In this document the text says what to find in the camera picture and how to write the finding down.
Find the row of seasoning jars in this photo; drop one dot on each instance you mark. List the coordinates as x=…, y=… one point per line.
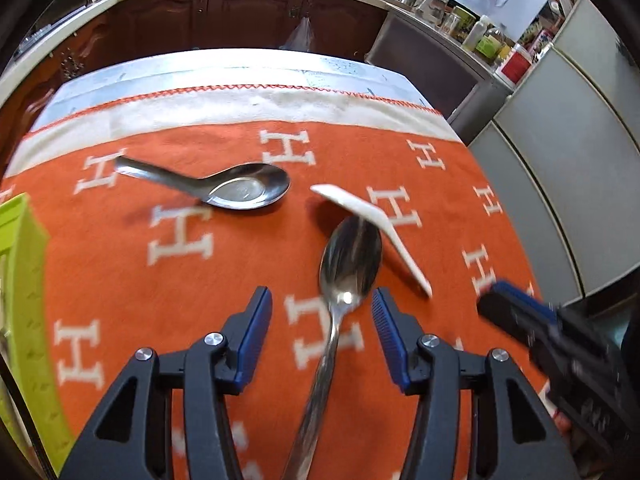
x=490, y=40

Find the green plastic utensil tray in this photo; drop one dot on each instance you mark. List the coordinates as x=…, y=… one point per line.
x=25, y=310

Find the stainless steel cabinet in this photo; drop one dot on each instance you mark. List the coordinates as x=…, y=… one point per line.
x=425, y=65

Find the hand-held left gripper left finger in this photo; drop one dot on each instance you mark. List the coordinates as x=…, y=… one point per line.
x=255, y=335

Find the white ceramic spoon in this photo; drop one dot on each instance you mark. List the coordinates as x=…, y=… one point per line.
x=360, y=207

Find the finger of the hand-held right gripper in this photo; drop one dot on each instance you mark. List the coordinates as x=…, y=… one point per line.
x=530, y=302
x=505, y=315

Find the steel soup spoon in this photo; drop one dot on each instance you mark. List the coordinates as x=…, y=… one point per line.
x=245, y=190

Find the long steel spoon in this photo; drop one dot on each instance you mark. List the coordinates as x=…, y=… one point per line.
x=350, y=260

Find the glass jug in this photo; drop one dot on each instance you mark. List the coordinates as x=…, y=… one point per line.
x=435, y=5

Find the brown wooden kitchen cabinets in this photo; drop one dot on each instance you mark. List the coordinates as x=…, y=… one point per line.
x=240, y=15

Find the grey refrigerator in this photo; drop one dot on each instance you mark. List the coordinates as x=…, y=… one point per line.
x=550, y=160

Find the white plastic bag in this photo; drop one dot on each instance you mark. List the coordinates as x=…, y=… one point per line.
x=300, y=35

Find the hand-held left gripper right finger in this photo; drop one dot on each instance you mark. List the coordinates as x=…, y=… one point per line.
x=385, y=330

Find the orange printed blanket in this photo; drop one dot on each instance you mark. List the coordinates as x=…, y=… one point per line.
x=150, y=310

